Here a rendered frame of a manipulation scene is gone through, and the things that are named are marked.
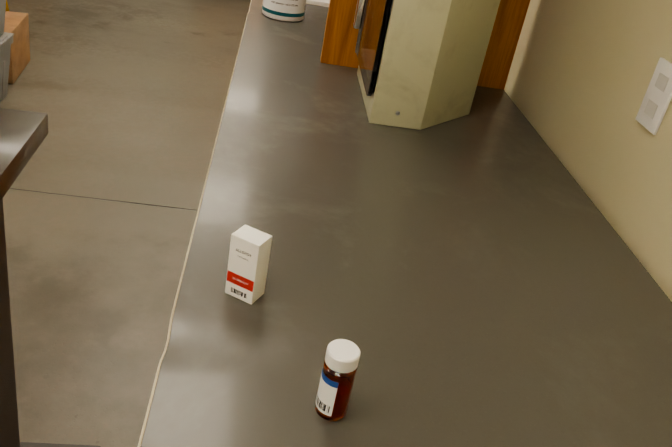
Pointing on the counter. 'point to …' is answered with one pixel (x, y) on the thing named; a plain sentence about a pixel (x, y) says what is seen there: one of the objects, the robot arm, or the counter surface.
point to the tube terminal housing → (437, 32)
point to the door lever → (364, 1)
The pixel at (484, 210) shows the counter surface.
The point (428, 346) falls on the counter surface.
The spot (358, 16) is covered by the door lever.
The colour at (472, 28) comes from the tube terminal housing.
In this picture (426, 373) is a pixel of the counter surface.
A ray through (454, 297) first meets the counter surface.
